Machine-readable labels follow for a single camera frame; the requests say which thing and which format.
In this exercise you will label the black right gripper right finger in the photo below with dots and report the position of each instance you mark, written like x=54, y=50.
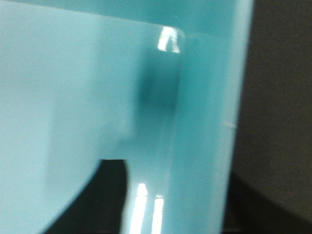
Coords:
x=249, y=212

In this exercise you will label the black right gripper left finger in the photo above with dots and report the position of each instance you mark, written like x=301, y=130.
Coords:
x=98, y=208

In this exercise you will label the teal plastic bin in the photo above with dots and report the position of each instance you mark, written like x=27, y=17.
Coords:
x=155, y=83

